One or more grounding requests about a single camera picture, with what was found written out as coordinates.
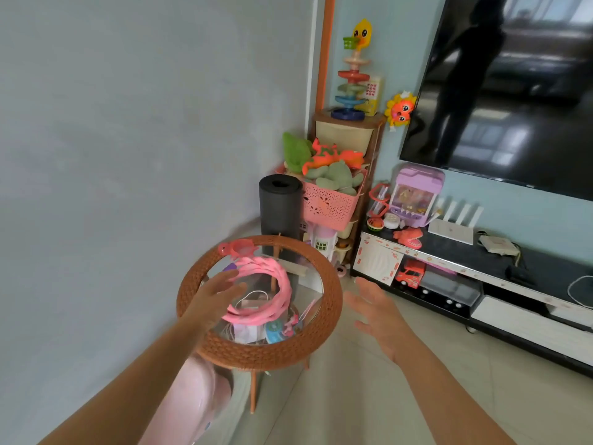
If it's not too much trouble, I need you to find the person's right hand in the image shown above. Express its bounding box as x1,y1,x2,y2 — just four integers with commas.
342,276,419,365

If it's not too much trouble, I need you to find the person's left hand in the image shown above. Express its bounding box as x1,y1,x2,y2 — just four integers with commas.
177,269,249,340

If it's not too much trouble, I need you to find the red toy car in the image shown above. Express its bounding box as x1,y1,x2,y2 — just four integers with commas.
394,258,427,290

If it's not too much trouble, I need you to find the pink turtle toy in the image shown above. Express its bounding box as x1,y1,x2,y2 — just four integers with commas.
217,239,258,258

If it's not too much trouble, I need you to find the pink hula hoop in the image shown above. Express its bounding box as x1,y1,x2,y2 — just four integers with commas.
221,255,294,326

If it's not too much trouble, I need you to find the pink rocking animal toy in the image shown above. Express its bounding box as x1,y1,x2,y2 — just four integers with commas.
138,354,233,445

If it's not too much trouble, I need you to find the black yoga mat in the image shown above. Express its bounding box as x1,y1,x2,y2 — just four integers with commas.
258,174,305,265

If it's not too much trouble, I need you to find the purple claw machine toy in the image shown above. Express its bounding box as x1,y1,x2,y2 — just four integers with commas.
387,163,446,229

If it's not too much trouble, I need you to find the pale green plush rabbit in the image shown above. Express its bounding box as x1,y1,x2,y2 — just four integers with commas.
303,159,366,197

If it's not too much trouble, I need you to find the orange plastic dinosaur toy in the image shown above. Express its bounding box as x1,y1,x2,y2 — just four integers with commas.
301,138,367,177

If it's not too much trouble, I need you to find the bright green plush dinosaur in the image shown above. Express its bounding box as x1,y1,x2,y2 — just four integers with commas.
282,132,317,175

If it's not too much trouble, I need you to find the orange sunflower toy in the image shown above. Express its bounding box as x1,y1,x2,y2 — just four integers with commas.
384,90,418,133

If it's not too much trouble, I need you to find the colourful ball ramp tower toy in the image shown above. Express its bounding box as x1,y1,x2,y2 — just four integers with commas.
329,19,374,122

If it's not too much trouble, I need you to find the person's left forearm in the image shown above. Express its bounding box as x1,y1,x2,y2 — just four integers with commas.
38,313,210,445

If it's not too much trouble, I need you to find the person's right forearm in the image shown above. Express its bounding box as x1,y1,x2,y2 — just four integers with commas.
392,337,518,445

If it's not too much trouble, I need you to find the pale pink box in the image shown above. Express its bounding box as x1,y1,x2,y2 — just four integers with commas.
231,299,270,344

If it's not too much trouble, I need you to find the round rattan glass table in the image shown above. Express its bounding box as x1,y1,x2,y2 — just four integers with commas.
175,234,344,416

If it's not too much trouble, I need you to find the white remote control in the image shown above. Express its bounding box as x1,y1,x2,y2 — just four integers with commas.
277,260,310,277

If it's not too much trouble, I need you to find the white router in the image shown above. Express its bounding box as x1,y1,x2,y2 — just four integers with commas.
427,196,486,247

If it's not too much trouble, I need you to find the black white TV cabinet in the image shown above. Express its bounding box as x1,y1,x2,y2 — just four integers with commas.
349,228,593,379

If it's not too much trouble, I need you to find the pink perforated basket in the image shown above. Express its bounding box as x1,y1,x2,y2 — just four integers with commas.
298,168,369,233

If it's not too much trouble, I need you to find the white set-top box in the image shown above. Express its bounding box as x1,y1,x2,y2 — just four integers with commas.
476,234,520,257

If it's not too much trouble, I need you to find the small black box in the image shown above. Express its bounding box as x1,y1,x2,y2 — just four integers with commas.
504,265,539,286

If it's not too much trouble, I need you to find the brown wooden shelf rack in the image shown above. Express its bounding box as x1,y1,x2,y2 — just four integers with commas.
307,108,388,270

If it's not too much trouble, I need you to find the cream storage box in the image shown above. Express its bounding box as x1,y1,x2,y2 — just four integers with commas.
314,119,376,159

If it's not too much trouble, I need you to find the black television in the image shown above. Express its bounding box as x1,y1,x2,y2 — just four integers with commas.
398,0,593,203

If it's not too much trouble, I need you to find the white cable bundle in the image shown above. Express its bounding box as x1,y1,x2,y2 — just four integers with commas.
233,289,271,312

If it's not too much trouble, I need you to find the orange vertical post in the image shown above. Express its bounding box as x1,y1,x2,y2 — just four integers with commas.
314,0,337,112

